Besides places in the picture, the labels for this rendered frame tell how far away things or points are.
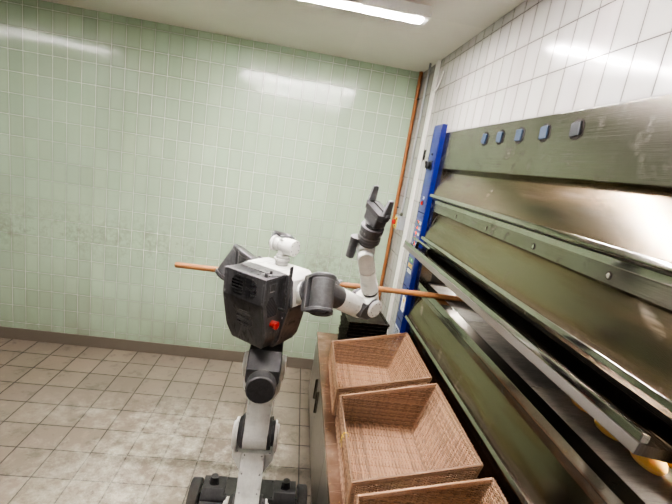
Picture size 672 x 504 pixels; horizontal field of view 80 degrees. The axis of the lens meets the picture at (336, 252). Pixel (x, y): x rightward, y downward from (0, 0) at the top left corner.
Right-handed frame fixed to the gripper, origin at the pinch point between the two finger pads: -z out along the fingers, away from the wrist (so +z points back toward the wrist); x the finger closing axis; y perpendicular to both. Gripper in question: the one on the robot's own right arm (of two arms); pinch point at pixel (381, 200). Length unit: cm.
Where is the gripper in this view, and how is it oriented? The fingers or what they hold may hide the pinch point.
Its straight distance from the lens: 145.7
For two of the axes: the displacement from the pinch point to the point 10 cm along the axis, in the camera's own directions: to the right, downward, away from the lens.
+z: -2.2, 7.9, 5.8
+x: -4.1, -6.1, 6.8
